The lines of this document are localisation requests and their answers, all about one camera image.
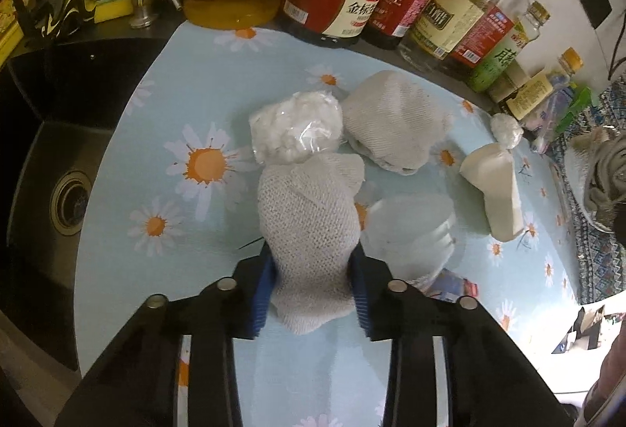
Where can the pale label bottle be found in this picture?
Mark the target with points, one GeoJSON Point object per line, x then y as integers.
{"type": "Point", "coordinates": [506, 82]}

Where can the white knitted cloth bundle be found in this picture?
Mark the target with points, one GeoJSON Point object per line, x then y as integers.
{"type": "Point", "coordinates": [303, 231]}

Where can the green label bottle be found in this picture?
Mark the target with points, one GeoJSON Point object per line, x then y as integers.
{"type": "Point", "coordinates": [494, 65]}

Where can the clear bag of green packets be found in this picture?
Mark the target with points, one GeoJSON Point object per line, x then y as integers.
{"type": "Point", "coordinates": [567, 114]}

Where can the colourful printed packet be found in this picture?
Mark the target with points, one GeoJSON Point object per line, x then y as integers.
{"type": "Point", "coordinates": [452, 287]}

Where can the black kitchen sink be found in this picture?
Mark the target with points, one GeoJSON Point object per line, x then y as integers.
{"type": "Point", "coordinates": [49, 163]}

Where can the dark bottle red label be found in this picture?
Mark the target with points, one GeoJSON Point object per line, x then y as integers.
{"type": "Point", "coordinates": [484, 38]}

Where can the light blue daisy mat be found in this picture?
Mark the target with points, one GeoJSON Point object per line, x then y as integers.
{"type": "Point", "coordinates": [195, 221]}

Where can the black and yellow cloth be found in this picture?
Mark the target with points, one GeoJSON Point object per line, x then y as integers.
{"type": "Point", "coordinates": [63, 6]}

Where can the small plastic-wrapped white ball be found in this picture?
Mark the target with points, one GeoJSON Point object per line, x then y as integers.
{"type": "Point", "coordinates": [506, 129]}

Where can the large plastic-wrapped white ball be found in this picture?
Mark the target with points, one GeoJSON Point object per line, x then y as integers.
{"type": "Point", "coordinates": [293, 128]}

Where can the small bottle yellow label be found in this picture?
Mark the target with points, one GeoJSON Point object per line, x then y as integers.
{"type": "Point", "coordinates": [530, 94]}

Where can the printed photo sheet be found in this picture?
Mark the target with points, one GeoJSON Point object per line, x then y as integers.
{"type": "Point", "coordinates": [582, 329]}

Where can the yellow sponge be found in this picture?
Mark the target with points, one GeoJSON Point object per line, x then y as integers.
{"type": "Point", "coordinates": [115, 8]}

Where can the crushed clear plastic cup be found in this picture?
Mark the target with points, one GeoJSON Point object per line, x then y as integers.
{"type": "Point", "coordinates": [411, 231]}

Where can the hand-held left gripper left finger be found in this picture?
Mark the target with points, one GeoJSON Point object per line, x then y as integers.
{"type": "Point", "coordinates": [263, 297]}

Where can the yellow dish soap bottle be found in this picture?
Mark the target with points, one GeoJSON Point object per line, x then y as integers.
{"type": "Point", "coordinates": [7, 26]}

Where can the blue patterned cloth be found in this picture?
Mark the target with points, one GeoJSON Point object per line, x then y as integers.
{"type": "Point", "coordinates": [596, 260]}

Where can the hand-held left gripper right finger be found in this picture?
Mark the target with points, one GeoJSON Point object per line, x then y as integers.
{"type": "Point", "coordinates": [363, 302]}

